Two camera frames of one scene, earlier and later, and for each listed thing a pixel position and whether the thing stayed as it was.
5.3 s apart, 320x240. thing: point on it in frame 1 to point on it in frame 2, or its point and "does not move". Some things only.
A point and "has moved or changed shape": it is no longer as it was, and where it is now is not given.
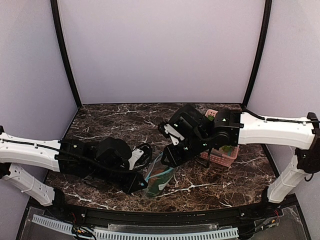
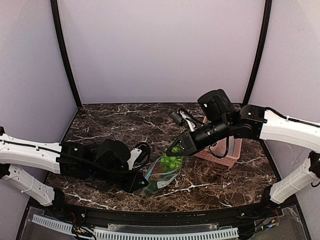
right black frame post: [261, 54] does not move
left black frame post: [55, 8] does not move
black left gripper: [130, 183] does not move
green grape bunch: [227, 148] has moved or changed shape
